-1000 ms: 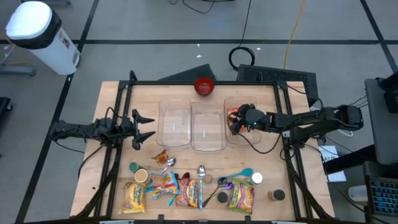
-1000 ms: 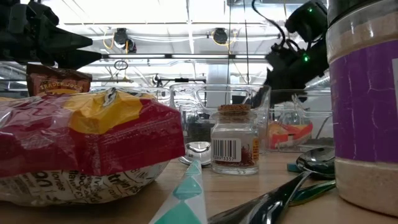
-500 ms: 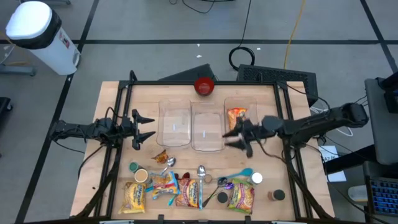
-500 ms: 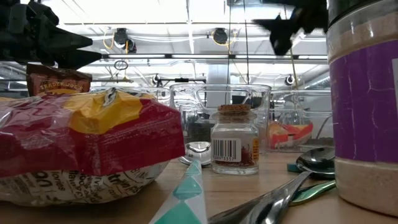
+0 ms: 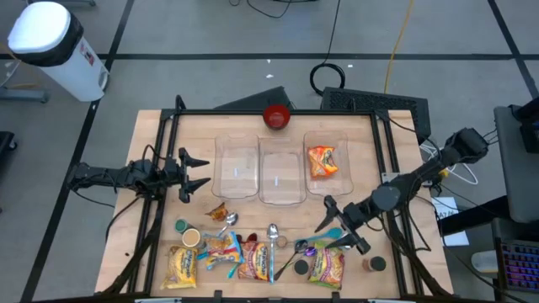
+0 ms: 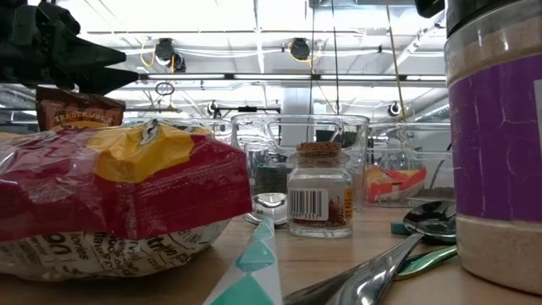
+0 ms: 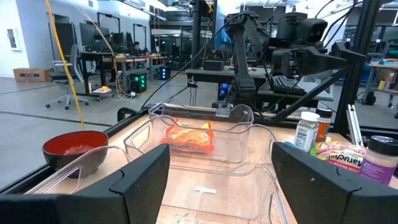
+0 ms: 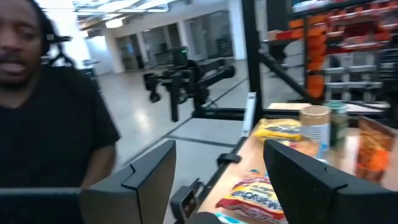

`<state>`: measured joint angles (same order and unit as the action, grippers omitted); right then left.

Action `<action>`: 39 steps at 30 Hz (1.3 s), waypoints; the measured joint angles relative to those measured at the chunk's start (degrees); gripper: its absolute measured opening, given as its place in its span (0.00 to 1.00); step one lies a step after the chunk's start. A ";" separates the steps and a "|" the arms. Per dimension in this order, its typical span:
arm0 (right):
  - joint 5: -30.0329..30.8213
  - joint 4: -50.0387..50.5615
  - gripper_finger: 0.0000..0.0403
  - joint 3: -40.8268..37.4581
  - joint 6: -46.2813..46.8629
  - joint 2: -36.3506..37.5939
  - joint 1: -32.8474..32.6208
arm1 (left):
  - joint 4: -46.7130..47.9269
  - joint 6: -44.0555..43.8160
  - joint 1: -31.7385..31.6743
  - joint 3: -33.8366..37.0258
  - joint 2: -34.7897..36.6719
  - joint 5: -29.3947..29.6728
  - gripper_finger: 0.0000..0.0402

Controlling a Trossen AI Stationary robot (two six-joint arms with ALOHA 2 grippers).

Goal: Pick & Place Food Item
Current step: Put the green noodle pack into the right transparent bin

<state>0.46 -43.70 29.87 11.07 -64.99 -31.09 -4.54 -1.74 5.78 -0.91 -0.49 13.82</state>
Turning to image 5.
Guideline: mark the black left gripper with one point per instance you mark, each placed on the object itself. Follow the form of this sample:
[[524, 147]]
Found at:
[[184, 177]]

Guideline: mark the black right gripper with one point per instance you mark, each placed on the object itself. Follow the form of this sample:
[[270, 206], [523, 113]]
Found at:
[[353, 219]]

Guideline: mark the brown taco mix packet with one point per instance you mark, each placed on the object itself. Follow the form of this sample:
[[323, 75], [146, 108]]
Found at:
[[219, 212]]

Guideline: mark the purple-label jar black lid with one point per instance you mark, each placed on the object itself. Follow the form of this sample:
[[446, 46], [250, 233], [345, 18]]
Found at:
[[301, 267]]

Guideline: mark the green-lid spice jar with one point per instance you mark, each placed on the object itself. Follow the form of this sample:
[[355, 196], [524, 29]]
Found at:
[[182, 226]]

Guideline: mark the silver spoon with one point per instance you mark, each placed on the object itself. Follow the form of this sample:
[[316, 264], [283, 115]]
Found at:
[[231, 219]]

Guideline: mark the small cork-stoppered glass jar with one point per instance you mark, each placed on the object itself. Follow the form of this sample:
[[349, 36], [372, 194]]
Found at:
[[281, 242]]

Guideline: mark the tan-lid spice jar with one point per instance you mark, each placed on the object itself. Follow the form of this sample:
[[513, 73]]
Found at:
[[191, 237]]

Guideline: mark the blue ramen packet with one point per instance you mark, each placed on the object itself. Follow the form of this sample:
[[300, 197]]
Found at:
[[223, 250]]

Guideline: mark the red ramen packet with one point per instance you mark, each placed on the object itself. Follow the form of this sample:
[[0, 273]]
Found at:
[[254, 263]]

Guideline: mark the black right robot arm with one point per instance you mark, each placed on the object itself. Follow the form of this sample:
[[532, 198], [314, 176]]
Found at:
[[421, 173]]

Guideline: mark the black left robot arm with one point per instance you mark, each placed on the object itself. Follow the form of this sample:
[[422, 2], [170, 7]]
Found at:
[[105, 174]]

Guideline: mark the purple-bowled iridescent spoon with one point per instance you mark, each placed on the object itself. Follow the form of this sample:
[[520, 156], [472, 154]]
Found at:
[[311, 251]]

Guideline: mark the black spoon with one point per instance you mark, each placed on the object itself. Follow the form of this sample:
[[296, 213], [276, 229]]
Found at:
[[301, 245]]

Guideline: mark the clear plastic bin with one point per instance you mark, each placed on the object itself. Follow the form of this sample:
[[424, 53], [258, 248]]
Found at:
[[332, 185], [282, 168], [236, 185]]

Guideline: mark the orange ramen packet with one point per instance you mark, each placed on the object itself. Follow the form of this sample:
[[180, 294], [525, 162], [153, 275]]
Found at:
[[322, 162]]

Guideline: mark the black plastic clip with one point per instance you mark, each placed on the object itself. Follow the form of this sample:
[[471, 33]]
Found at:
[[335, 295], [217, 295]]

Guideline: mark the black flat panel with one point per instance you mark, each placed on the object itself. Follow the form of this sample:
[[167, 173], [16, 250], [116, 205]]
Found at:
[[261, 101]]

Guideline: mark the red lacquer bowl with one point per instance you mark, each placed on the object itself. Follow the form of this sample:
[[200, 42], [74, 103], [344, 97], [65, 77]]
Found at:
[[276, 117]]

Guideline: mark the white paper sheet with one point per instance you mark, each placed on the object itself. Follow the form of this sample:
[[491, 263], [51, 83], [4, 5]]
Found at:
[[446, 206]]

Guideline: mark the black desk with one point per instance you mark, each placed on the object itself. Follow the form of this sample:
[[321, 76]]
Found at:
[[471, 216]]

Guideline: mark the white computer mouse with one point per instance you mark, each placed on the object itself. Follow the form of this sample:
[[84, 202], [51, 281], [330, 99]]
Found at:
[[484, 261]]

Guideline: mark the backlit keyboard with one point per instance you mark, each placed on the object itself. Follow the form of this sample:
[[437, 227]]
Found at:
[[520, 265]]

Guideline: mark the grey metal base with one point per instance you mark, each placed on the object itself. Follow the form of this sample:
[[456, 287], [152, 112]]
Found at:
[[25, 96]]

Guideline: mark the black wheeled base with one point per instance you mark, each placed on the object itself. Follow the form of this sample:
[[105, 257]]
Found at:
[[6, 141]]

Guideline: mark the white trash can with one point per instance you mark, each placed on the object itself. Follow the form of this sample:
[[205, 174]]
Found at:
[[42, 29]]

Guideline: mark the black electronic device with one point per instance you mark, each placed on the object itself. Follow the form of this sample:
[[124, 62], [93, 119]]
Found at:
[[530, 134]]

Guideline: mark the silver metal bracket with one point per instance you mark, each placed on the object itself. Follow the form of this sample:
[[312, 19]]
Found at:
[[388, 177]]

